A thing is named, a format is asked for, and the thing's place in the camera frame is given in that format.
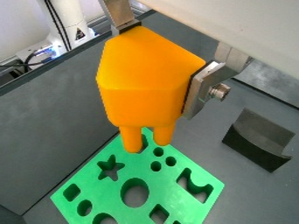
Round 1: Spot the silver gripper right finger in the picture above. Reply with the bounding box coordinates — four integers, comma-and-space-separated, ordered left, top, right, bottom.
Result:
181, 42, 252, 119

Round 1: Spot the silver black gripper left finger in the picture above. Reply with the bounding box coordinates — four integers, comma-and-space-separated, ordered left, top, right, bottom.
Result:
97, 0, 141, 36

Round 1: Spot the orange three prong object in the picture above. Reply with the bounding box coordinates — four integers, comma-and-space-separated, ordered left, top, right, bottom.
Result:
96, 26, 205, 153

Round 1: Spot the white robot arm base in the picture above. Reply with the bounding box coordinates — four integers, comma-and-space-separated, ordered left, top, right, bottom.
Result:
0, 0, 98, 74

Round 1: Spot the green shape sorter board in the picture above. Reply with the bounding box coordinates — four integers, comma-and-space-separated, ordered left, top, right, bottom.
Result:
50, 129, 224, 224

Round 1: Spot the black curved holder stand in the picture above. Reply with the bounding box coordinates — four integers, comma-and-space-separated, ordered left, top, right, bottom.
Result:
221, 108, 294, 172

